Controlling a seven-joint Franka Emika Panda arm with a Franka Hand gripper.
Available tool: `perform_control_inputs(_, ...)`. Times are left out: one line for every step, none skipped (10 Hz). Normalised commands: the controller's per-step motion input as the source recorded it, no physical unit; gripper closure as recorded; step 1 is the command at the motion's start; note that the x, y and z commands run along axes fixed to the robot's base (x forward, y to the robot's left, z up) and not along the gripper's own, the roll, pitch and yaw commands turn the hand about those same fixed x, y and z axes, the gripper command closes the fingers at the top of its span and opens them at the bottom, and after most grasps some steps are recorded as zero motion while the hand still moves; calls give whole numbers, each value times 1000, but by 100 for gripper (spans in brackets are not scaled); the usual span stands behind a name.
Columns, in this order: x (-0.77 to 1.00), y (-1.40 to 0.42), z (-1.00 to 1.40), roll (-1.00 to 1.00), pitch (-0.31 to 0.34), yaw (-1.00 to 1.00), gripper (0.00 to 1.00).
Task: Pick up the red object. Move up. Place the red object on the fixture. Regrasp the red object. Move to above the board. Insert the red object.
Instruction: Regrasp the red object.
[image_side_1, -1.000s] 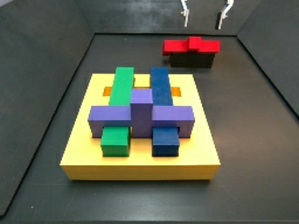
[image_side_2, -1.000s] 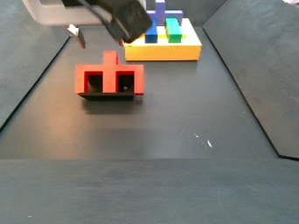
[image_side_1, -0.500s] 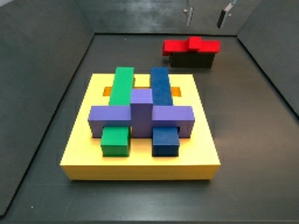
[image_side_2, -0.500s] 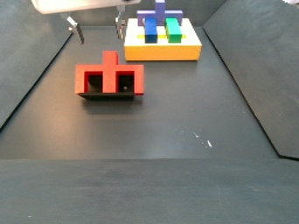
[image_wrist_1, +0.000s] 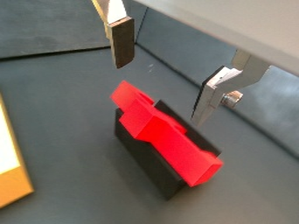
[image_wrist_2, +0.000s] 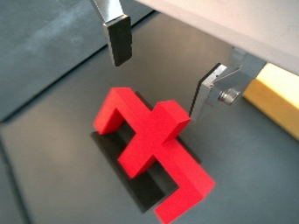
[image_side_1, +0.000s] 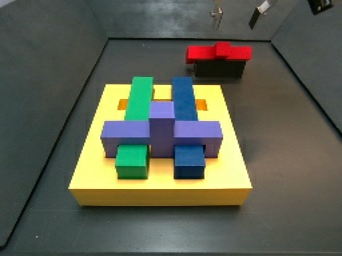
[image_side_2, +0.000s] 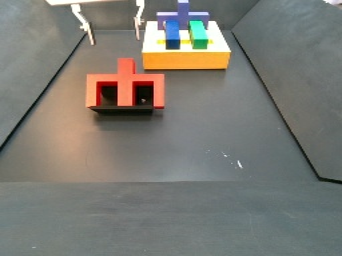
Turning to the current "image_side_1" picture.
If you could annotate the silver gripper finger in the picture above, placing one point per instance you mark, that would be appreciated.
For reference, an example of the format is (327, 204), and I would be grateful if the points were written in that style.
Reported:
(216, 14)
(259, 11)

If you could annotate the red cross-shaped block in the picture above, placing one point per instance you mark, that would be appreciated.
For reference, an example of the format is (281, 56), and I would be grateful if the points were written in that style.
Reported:
(221, 51)

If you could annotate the yellow base board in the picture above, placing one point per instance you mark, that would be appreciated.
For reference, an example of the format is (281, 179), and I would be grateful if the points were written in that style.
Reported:
(96, 186)

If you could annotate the black block holder stand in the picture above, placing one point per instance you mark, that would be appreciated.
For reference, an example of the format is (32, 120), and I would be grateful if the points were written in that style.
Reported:
(219, 69)

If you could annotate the purple cross-shaped block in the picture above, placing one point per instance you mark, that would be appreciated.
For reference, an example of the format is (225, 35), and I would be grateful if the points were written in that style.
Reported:
(162, 141)

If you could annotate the blue long block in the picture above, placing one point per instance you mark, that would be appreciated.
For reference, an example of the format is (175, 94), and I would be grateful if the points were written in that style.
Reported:
(188, 152)

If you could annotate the green long block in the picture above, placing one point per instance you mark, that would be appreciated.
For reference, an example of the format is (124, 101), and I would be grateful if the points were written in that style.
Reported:
(131, 162)

